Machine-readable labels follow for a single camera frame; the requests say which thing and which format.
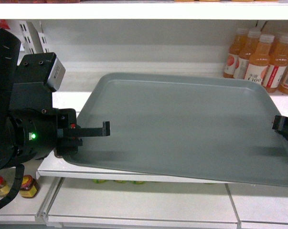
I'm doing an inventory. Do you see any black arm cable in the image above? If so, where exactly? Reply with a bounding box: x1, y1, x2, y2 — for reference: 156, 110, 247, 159
0, 164, 25, 214

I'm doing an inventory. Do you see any grey rectangular serving tray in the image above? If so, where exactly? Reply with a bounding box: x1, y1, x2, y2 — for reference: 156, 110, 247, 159
64, 73, 288, 187

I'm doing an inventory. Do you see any red lid sauce jar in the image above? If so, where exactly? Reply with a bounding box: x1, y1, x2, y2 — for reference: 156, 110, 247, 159
20, 175, 40, 198

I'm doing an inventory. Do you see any orange juice bottle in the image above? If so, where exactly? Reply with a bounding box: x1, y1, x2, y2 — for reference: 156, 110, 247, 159
244, 34, 275, 85
262, 35, 288, 93
223, 28, 248, 78

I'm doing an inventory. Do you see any orange juice bottle back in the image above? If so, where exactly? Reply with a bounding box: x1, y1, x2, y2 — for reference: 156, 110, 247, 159
223, 28, 248, 78

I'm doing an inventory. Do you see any orange juice bottle middle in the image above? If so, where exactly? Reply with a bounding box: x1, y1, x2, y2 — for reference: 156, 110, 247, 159
262, 35, 288, 93

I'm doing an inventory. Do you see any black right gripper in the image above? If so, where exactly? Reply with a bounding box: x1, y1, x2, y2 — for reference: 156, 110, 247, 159
272, 115, 288, 141

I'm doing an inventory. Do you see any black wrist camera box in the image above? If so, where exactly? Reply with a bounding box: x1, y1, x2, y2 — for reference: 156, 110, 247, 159
9, 52, 65, 115

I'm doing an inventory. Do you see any orange juice bottle front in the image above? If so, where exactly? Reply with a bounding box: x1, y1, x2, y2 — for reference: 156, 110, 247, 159
244, 34, 275, 85

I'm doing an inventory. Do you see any white slotted shelf bracket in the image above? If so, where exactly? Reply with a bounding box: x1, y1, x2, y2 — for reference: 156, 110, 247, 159
19, 21, 50, 54

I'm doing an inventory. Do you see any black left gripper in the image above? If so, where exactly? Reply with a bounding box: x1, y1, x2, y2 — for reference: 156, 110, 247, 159
8, 108, 110, 160

